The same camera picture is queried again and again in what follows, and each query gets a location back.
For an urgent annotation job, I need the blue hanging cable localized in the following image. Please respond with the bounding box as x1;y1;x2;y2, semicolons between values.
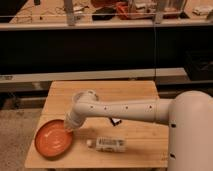
152;18;158;81

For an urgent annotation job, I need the black object on shelf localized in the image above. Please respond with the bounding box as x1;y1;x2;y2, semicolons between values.
92;7;116;21

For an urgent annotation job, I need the metal shelf rail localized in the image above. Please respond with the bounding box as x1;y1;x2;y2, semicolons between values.
0;19;213;31

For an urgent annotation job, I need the wooden slat table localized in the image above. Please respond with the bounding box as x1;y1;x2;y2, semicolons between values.
25;81;168;170

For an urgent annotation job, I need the black candy bar wrapper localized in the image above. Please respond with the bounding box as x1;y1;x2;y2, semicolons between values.
109;118;122;126

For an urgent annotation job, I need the clear plastic cup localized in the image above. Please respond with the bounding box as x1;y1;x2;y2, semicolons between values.
72;92;83;103

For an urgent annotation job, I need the orange tray on shelf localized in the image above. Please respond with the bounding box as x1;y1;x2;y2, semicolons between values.
116;2;156;20

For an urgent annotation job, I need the orange ceramic bowl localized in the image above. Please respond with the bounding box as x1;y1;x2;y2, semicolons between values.
34;119;73;158

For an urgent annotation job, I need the white lying bottle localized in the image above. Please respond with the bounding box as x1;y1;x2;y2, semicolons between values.
86;137;126;153

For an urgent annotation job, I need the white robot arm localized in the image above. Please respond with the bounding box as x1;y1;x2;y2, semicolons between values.
65;90;213;171

